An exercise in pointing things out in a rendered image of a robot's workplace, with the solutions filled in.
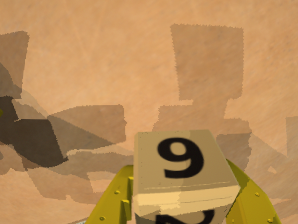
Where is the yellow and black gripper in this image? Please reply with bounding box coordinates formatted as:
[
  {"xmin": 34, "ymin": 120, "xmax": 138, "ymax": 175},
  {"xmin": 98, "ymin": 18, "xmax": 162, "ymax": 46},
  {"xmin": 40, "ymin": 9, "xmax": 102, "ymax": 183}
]
[{"xmin": 85, "ymin": 159, "xmax": 282, "ymax": 224}]

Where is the yellow number cube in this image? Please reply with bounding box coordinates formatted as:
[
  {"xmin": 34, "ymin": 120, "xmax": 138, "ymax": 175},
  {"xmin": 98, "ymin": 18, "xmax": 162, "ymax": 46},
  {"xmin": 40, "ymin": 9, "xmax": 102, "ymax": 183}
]
[{"xmin": 133, "ymin": 129, "xmax": 241, "ymax": 224}]

